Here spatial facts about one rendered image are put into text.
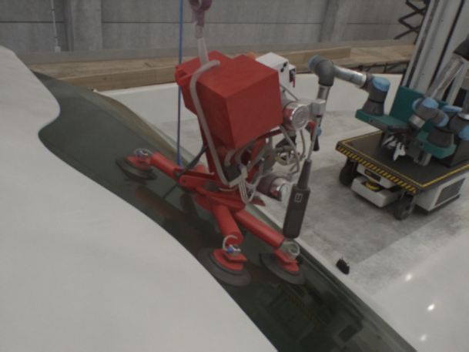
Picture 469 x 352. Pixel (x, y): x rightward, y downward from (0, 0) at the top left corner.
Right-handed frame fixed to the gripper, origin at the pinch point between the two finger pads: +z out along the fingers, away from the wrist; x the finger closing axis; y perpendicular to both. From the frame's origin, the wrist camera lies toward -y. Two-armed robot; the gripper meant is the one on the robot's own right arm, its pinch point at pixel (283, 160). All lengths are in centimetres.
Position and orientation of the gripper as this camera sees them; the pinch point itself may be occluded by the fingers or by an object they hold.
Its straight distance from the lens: 289.3
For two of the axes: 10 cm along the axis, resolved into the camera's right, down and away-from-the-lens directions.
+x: -6.1, -4.7, 6.3
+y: 7.8, -2.2, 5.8
